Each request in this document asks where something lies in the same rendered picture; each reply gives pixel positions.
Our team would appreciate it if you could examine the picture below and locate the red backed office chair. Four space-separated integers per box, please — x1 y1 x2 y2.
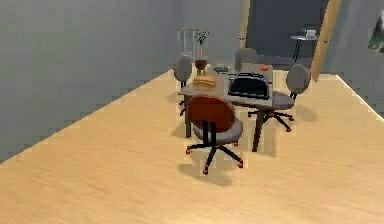
185 94 245 176

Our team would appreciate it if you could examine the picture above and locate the tan bread loaf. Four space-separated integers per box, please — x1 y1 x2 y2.
193 75 217 91

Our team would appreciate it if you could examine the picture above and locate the grey dining table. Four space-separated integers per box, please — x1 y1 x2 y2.
178 62 275 153

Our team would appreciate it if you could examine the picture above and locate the grey office chair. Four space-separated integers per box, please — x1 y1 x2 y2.
173 54 194 117
247 63 312 133
234 47 260 72

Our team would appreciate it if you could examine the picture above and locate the brown vase with twigs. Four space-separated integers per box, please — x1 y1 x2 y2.
194 29 211 77

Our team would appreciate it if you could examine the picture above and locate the pale glass shelf stand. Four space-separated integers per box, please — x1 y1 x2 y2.
176 27 201 62

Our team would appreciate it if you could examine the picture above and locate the dark side table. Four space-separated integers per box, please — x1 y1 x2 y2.
289 34 319 63

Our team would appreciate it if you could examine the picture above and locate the green house plant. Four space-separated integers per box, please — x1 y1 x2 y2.
367 9 384 54

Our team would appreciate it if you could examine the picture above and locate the wooden door frame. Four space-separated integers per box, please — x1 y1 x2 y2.
238 0 342 83

